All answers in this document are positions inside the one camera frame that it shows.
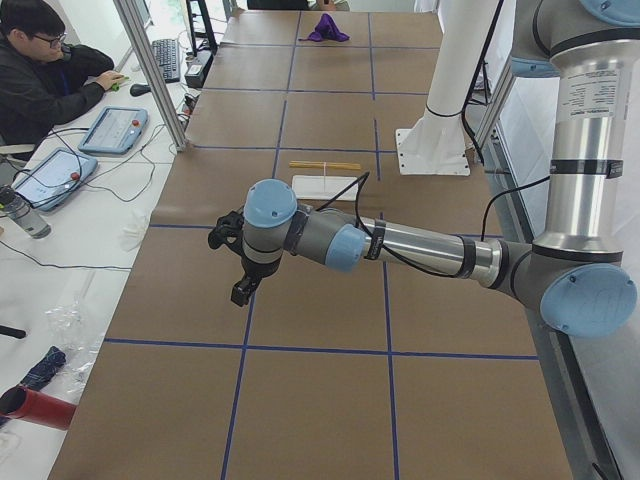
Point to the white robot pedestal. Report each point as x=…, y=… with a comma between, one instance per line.
x=435, y=145

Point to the person in black jacket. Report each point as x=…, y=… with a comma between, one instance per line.
x=45, y=82

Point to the clear plastic wrap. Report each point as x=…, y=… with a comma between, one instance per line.
x=78, y=332

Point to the black keyboard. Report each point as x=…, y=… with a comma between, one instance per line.
x=167, y=55

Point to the aluminium frame post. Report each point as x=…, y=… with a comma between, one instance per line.
x=133, y=25

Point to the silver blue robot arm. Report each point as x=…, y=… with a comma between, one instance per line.
x=570, y=274

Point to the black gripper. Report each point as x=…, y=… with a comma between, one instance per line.
x=254, y=271

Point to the grey water bottle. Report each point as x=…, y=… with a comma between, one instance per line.
x=20, y=212

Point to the blue teach pendant near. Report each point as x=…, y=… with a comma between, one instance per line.
x=49, y=184

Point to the red cylinder tube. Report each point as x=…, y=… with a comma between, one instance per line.
x=22, y=403

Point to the blue teach pendant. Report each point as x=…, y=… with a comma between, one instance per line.
x=49, y=184
x=115, y=131

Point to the black computer mouse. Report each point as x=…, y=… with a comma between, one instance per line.
x=137, y=90

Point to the blue teach pendant far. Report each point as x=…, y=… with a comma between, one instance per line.
x=115, y=131

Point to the purple towel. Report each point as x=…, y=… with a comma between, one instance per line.
x=326, y=30

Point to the dark blue folded umbrella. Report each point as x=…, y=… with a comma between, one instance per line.
x=42, y=373

